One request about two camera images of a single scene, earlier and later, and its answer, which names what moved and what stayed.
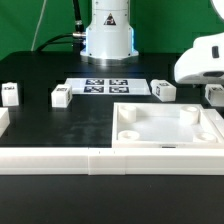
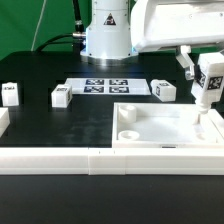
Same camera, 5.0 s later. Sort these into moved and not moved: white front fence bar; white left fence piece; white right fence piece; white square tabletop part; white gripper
Moved: white gripper
Not moved: white right fence piece; white front fence bar; white square tabletop part; white left fence piece
